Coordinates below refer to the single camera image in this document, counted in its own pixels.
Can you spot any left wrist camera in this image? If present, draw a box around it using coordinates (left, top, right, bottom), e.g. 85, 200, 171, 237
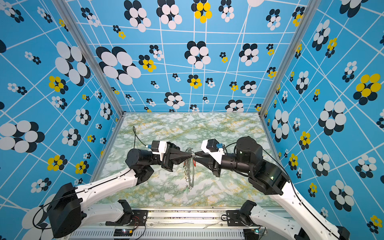
147, 141, 168, 162

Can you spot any grey metal key ring plate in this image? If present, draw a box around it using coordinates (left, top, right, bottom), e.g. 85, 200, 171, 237
183, 148, 195, 190

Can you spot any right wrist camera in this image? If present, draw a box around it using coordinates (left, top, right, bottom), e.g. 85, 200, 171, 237
201, 139, 225, 165

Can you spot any perforated cable duct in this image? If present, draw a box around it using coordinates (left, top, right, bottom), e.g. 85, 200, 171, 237
64, 228, 245, 240

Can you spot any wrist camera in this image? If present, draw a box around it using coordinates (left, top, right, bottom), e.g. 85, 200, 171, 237
201, 139, 225, 165
147, 141, 168, 162

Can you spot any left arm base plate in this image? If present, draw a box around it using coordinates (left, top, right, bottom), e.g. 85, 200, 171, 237
106, 210, 149, 226

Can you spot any right corner aluminium post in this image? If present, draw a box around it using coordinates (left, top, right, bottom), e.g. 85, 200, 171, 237
260, 0, 321, 117

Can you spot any left corner aluminium post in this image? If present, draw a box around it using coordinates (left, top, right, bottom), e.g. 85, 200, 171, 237
52, 0, 124, 118

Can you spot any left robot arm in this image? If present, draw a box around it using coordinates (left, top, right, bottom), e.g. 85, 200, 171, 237
47, 141, 193, 239

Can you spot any aluminium front rail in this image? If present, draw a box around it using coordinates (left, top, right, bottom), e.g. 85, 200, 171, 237
71, 206, 271, 240

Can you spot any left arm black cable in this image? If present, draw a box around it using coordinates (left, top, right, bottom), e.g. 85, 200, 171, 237
32, 125, 149, 230

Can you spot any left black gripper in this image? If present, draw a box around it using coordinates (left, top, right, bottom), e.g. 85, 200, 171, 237
146, 143, 191, 174

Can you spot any corner aluminium post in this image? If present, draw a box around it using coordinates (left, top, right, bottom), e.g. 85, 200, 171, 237
52, 0, 124, 118
260, 0, 321, 117

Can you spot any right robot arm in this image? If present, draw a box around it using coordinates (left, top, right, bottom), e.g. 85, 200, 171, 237
194, 137, 350, 240

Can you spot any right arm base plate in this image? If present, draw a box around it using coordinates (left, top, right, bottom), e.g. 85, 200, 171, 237
226, 210, 249, 227

